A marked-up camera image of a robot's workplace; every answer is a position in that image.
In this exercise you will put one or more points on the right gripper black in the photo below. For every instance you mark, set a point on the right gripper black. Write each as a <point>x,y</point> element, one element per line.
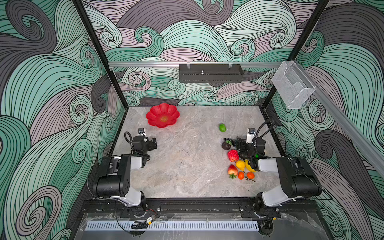
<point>238,142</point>

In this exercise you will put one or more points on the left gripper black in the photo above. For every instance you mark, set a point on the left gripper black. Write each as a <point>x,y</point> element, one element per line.
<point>151,143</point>

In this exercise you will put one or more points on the yellow lemon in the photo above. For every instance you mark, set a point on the yellow lemon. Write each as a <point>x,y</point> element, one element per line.
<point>241,165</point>

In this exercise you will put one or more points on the red flower-shaped fruit bowl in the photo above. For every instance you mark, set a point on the red flower-shaped fruit bowl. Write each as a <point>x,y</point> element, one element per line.
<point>163,115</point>

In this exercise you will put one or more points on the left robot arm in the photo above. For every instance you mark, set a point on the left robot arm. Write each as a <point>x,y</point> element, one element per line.
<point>113,178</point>

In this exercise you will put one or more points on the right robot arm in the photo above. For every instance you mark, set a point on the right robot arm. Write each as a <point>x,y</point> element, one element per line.
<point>297,179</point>

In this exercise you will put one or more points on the green lime fruit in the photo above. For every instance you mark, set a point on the green lime fruit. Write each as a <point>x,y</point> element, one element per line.
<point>222,127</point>

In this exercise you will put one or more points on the black grape bunch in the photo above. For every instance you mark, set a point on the black grape bunch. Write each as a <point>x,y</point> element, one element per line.
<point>239,144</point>

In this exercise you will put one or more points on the dark purple mangosteen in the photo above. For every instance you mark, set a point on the dark purple mangosteen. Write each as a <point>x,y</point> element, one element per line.
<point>226,145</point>

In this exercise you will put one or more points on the orange cherry tomato right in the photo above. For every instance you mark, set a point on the orange cherry tomato right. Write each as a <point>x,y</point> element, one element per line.
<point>250,175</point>

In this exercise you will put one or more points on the orange cherry tomato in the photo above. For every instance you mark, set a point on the orange cherry tomato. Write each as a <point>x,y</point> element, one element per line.
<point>241,175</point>
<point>250,175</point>

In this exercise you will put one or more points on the orange cherry tomato left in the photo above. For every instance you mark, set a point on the orange cherry tomato left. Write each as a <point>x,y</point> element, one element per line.
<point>241,175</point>

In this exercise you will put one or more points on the red yellow apple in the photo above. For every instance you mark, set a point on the red yellow apple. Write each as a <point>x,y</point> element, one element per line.
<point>232,171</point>

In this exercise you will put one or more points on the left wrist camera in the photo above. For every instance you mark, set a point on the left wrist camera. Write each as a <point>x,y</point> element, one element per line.
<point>142,132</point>

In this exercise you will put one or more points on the clear plastic wall bin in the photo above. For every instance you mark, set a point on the clear plastic wall bin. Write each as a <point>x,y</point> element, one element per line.
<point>293,84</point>

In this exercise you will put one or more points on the aluminium rail back wall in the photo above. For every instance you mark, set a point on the aluminium rail back wall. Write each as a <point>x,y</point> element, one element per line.
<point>152,64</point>

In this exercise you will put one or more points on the aluminium rail wall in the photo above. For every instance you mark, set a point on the aluminium rail wall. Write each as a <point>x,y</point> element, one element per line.
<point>344,104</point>
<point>152,64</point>

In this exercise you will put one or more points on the black perforated wall tray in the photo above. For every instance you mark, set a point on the black perforated wall tray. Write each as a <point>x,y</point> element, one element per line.
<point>211,74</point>

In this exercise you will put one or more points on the white slotted cable duct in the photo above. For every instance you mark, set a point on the white slotted cable duct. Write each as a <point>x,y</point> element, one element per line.
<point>194,225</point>

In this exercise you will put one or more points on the aluminium rail right wall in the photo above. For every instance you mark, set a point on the aluminium rail right wall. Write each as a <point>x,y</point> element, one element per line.
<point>344,104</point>

